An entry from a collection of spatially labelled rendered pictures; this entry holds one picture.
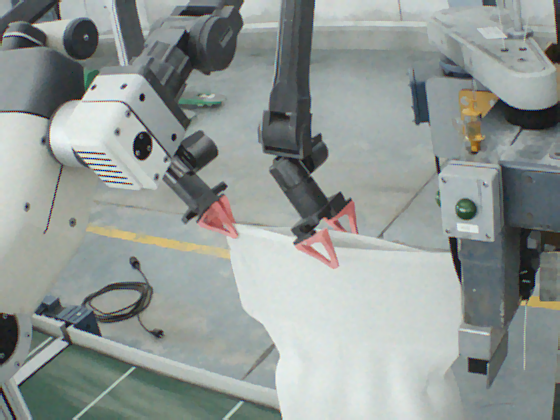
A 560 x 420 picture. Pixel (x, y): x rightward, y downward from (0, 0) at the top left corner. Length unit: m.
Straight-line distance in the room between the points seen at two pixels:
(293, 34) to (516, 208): 0.50
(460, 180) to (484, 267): 0.16
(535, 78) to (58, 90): 0.65
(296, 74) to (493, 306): 0.51
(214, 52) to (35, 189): 0.30
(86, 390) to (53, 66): 1.50
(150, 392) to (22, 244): 1.32
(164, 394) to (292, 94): 1.22
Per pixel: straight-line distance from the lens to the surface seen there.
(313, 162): 1.38
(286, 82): 1.30
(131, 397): 2.30
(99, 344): 2.55
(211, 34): 1.02
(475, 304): 1.12
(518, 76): 1.07
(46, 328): 2.77
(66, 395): 2.40
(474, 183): 0.97
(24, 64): 1.07
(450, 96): 1.43
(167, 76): 0.97
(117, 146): 0.91
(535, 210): 1.01
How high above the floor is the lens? 1.73
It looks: 25 degrees down
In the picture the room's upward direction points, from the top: 11 degrees counter-clockwise
